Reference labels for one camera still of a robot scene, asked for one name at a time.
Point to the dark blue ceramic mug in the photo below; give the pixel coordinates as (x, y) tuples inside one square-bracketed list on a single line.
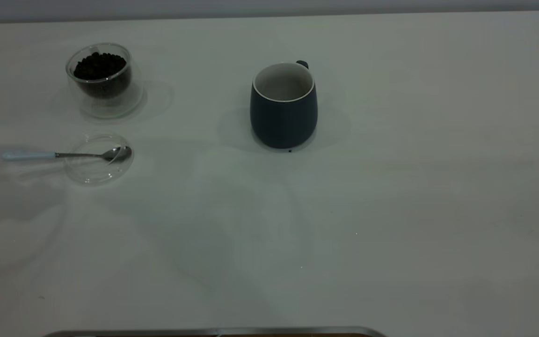
[(283, 121)]

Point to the double-walled clear glass cup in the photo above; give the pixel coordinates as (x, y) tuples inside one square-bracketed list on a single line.
[(110, 107)]

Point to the dark coffee beans pile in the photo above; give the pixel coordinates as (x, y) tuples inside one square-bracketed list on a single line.
[(98, 68)]

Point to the clear round glass saucer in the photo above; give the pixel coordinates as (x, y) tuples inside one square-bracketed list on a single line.
[(96, 175)]

